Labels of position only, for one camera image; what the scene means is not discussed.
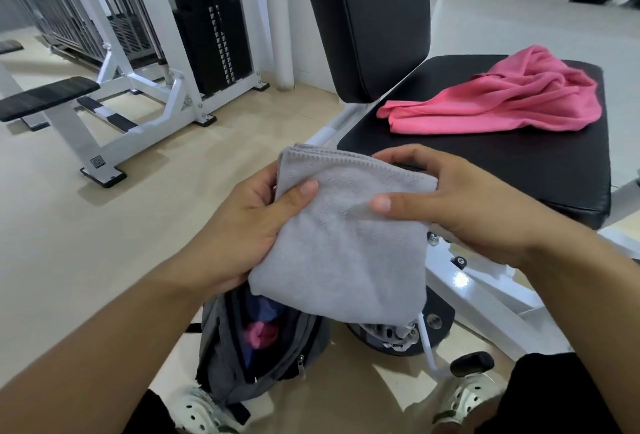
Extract person's right hand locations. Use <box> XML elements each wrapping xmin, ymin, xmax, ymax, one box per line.
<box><xmin>369</xmin><ymin>144</ymin><xmax>563</xmax><ymax>269</ymax></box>

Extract person's left hand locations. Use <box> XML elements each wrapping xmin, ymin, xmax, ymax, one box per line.
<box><xmin>157</xmin><ymin>160</ymin><xmax>320</xmax><ymax>299</ymax></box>

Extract blue towel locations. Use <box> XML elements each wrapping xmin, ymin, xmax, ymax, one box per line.
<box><xmin>245</xmin><ymin>293</ymin><xmax>285</xmax><ymax>325</ymax></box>

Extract pink towel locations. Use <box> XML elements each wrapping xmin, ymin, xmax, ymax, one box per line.
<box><xmin>243</xmin><ymin>321</ymin><xmax>281</xmax><ymax>351</ymax></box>
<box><xmin>375</xmin><ymin>44</ymin><xmax>603</xmax><ymax>136</ymax></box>

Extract grey towel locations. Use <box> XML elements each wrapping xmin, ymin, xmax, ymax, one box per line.
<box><xmin>247</xmin><ymin>143</ymin><xmax>440</xmax><ymax>326</ymax></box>

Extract grey backpack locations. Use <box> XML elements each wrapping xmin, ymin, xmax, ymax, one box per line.
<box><xmin>185</xmin><ymin>283</ymin><xmax>332</xmax><ymax>425</ymax></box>

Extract person's right forearm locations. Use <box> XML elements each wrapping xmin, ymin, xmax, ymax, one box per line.
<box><xmin>515</xmin><ymin>233</ymin><xmax>640</xmax><ymax>434</ymax></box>

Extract person's left forearm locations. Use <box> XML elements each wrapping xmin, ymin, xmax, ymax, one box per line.
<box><xmin>0</xmin><ymin>268</ymin><xmax>211</xmax><ymax>434</ymax></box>

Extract person's white left shoe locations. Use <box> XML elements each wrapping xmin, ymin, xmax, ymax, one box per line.
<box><xmin>169</xmin><ymin>383</ymin><xmax>242</xmax><ymax>434</ymax></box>

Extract person's white shoe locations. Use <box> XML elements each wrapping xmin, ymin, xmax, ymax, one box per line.
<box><xmin>431</xmin><ymin>372</ymin><xmax>504</xmax><ymax>431</ymax></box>
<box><xmin>169</xmin><ymin>383</ymin><xmax>242</xmax><ymax>434</ymax></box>

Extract person's white right shoe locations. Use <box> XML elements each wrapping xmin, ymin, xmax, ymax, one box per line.
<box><xmin>431</xmin><ymin>372</ymin><xmax>504</xmax><ymax>431</ymax></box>

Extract person's black shorts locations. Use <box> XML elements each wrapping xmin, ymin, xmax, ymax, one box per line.
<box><xmin>122</xmin><ymin>352</ymin><xmax>621</xmax><ymax>434</ymax></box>

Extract black seat pad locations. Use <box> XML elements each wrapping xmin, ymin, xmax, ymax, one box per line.
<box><xmin>336</xmin><ymin>54</ymin><xmax>612</xmax><ymax>231</ymax></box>

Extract white lever with black grip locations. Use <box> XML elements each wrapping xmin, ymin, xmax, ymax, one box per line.
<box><xmin>413</xmin><ymin>313</ymin><xmax>496</xmax><ymax>381</ymax></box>

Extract black weight stack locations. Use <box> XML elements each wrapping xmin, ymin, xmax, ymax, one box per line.
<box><xmin>171</xmin><ymin>0</ymin><xmax>253</xmax><ymax>98</ymax></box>

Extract black backrest pad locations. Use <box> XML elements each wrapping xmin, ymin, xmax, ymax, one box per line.
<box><xmin>295</xmin><ymin>0</ymin><xmax>432</xmax><ymax>104</ymax></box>

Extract white vertical pipe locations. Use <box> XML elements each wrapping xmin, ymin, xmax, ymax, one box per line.
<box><xmin>259</xmin><ymin>0</ymin><xmax>296</xmax><ymax>90</ymax></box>

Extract grey metal railing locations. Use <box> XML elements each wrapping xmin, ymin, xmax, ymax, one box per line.
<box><xmin>0</xmin><ymin>0</ymin><xmax>159</xmax><ymax>68</ymax></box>

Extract white weight machine frame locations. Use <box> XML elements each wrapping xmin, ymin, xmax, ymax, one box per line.
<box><xmin>0</xmin><ymin>0</ymin><xmax>271</xmax><ymax>189</ymax></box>

